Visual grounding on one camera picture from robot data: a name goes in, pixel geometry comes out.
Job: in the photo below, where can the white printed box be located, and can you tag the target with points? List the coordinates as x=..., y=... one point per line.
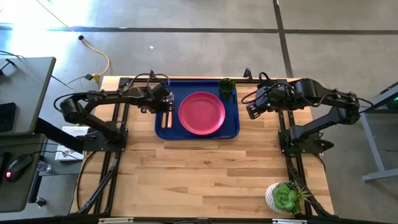
x=70, y=132

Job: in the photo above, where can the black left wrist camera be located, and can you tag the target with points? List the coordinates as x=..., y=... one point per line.
x=161, y=91

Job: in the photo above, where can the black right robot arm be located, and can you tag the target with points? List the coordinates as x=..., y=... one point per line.
x=326, y=93

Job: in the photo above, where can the grey metal table frame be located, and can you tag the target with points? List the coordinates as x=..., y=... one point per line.
x=370, y=133

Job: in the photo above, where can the black computer mouse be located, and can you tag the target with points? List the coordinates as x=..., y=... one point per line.
x=18, y=166

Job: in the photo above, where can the black aluminium table frame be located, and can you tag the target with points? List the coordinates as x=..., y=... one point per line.
x=124, y=115

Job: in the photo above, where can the blue plastic tray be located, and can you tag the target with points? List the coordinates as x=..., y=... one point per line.
x=231, y=124

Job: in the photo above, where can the black desk caster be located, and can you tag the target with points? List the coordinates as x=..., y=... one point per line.
x=40, y=201

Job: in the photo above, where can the clear water bottle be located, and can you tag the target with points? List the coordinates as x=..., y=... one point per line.
x=44, y=167

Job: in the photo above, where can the dark grey desk top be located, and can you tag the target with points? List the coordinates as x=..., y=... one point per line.
x=18, y=193

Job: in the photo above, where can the green faceted plastic cup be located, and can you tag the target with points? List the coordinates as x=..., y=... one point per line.
x=227, y=88

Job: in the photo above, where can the black flat device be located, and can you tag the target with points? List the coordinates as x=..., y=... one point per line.
x=7, y=117

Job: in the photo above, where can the succulent plant in white pot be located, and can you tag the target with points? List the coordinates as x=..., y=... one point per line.
x=284, y=197

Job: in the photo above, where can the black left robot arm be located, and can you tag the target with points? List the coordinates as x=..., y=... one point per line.
x=109, y=95

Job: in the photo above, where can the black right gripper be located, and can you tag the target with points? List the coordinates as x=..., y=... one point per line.
x=273, y=98

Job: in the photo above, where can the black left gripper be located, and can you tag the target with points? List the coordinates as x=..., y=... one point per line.
x=152, y=105

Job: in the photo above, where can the silver metal bracket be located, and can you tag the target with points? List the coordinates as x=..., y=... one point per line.
x=289, y=221
x=115, y=221

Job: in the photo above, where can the pink round plate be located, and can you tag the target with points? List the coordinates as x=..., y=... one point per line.
x=202, y=113

